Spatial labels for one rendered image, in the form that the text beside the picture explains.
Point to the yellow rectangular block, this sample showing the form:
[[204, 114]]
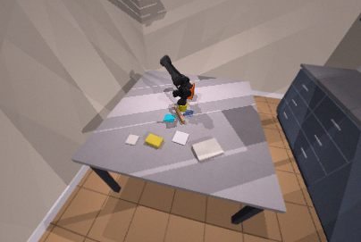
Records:
[[154, 141]]

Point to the yellow cup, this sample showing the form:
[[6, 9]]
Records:
[[183, 108]]

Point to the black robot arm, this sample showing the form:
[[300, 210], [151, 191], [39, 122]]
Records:
[[178, 79]]

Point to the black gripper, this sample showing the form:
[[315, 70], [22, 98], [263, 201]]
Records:
[[182, 100]]

